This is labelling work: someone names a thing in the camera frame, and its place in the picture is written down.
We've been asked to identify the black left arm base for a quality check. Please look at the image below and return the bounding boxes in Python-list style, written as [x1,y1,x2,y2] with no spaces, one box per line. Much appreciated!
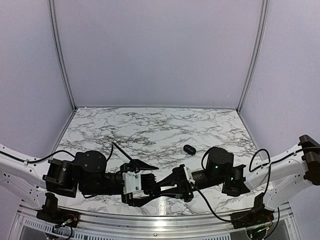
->
[36,192,80,228]

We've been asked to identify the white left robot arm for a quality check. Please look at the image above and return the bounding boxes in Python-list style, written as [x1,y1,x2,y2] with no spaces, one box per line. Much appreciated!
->
[0,146,161,210]

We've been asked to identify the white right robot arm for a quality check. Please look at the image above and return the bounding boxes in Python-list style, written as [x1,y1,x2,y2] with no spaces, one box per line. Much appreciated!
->
[159,135,320,224]

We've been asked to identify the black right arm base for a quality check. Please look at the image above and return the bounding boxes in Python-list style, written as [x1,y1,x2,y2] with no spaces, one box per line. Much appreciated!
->
[230,193,275,229]

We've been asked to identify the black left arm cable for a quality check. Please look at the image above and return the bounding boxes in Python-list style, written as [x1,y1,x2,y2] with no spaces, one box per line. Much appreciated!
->
[0,141,141,199]

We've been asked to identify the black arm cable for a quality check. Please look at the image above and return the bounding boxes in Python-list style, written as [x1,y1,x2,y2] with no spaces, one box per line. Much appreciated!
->
[189,148,271,222]
[0,141,141,199]

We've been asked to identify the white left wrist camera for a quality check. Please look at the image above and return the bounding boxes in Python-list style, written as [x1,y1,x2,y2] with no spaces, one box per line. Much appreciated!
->
[122,172,142,195]

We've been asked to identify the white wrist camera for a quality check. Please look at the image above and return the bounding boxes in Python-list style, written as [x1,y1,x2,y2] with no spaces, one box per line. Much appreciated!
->
[183,166,195,185]
[122,172,142,195]

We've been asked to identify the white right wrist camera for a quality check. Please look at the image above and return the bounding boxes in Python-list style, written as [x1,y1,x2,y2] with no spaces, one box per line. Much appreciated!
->
[183,166,195,185]

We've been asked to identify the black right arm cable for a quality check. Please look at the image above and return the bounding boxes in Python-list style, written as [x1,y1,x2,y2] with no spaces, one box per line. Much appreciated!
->
[189,148,271,222]

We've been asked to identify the aluminium front rail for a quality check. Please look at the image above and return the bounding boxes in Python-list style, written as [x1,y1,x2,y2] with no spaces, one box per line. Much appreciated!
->
[14,206,293,240]

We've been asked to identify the left aluminium corner post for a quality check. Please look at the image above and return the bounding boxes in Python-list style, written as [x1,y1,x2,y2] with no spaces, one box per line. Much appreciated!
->
[48,0,77,112]

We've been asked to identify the aluminium corner post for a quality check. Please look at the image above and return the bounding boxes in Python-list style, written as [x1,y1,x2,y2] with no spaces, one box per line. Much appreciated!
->
[236,0,270,115]
[48,0,77,112]

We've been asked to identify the right aluminium corner post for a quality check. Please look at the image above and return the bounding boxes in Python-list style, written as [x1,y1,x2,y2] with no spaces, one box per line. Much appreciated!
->
[236,0,270,115]

